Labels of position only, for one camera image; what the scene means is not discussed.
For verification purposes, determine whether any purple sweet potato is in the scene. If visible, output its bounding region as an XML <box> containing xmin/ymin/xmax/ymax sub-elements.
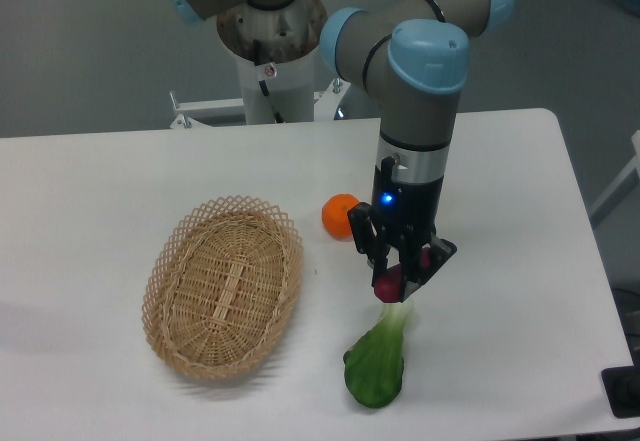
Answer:
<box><xmin>372</xmin><ymin>249</ymin><xmax>426</xmax><ymax>304</ymax></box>

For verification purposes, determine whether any woven wicker basket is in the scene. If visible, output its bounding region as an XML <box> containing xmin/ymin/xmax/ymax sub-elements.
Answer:
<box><xmin>142</xmin><ymin>196</ymin><xmax>304</xmax><ymax>380</ymax></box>

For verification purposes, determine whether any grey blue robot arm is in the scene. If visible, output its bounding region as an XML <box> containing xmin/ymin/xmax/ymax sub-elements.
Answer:
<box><xmin>171</xmin><ymin>0</ymin><xmax>514</xmax><ymax>303</ymax></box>

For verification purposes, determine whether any white table leg frame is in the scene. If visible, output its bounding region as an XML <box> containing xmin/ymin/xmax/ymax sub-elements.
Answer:
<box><xmin>588</xmin><ymin>131</ymin><xmax>639</xmax><ymax>229</ymax></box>

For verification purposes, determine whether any black box at edge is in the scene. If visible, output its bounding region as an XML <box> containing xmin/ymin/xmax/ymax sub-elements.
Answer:
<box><xmin>601</xmin><ymin>366</ymin><xmax>639</xmax><ymax>419</ymax></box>

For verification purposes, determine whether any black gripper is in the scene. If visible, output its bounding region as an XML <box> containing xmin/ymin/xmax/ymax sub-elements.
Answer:
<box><xmin>347</xmin><ymin>156</ymin><xmax>457</xmax><ymax>302</ymax></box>

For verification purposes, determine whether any orange tangerine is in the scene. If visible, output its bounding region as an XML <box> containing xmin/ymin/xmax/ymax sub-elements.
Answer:
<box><xmin>321</xmin><ymin>193</ymin><xmax>359</xmax><ymax>240</ymax></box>

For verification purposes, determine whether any green bok choy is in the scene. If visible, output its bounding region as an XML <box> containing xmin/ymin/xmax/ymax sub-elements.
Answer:
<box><xmin>343</xmin><ymin>301</ymin><xmax>414</xmax><ymax>409</ymax></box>

